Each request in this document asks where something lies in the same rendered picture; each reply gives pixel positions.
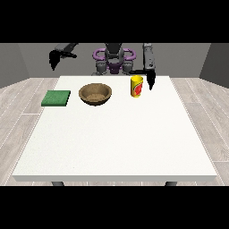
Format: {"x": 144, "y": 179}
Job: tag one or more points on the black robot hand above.
{"x": 150, "y": 76}
{"x": 55, "y": 58}

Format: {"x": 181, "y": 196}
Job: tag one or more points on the grey robot trunk purple rings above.
{"x": 114, "y": 61}

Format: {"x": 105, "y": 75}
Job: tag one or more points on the brown wooden bowl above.
{"x": 95, "y": 94}

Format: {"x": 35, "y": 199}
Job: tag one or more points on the green square pad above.
{"x": 56, "y": 97}

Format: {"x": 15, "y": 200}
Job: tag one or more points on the yellow cup with melon print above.
{"x": 136, "y": 86}

